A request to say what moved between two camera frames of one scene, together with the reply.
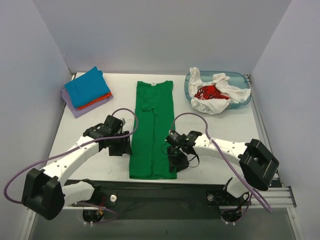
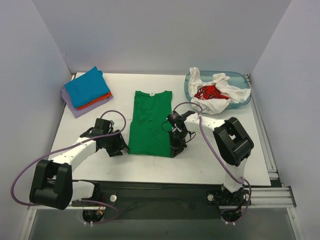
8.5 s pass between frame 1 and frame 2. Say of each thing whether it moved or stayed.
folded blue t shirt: stayed
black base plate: stayed
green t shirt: moved
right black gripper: moved
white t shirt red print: stayed
